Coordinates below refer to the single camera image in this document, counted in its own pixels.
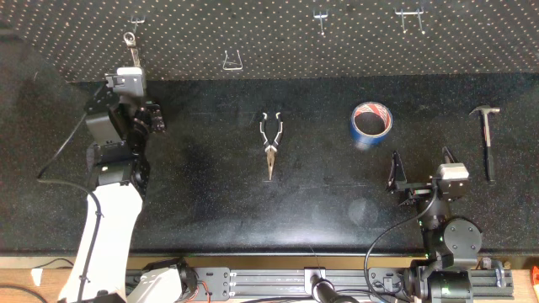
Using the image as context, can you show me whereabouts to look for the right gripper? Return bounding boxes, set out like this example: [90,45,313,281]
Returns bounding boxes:
[386,146,459,207]

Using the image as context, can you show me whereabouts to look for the wrench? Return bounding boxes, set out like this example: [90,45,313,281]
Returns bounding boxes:
[122,31,142,69]

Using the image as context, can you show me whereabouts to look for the black pegboard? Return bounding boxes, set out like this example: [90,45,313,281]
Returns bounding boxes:
[0,0,539,83]

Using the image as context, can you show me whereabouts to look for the roll of blue tape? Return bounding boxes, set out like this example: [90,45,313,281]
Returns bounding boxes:
[349,100,395,152]

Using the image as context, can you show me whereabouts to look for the hammer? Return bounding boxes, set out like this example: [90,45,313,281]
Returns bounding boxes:
[468,104,502,184]

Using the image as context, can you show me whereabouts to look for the metal hook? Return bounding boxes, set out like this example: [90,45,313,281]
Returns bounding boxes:
[393,7,427,35]
[312,9,330,36]
[129,14,147,35]
[221,49,245,72]

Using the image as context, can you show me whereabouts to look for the pliers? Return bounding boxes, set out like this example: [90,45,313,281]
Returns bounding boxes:
[259,111,285,183]

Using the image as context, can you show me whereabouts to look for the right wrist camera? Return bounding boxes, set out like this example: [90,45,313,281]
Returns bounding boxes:
[432,162,471,202]

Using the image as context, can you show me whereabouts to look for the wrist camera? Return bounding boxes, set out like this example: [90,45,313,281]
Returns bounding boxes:
[104,66,148,99]
[432,162,471,202]

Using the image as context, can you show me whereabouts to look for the black cable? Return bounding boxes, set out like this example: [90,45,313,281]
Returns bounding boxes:
[35,109,104,221]
[363,188,440,303]

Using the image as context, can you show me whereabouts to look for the mounting rail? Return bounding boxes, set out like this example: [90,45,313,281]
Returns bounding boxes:
[125,256,515,303]

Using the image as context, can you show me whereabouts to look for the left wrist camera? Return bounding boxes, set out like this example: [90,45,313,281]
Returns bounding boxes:
[104,66,148,99]

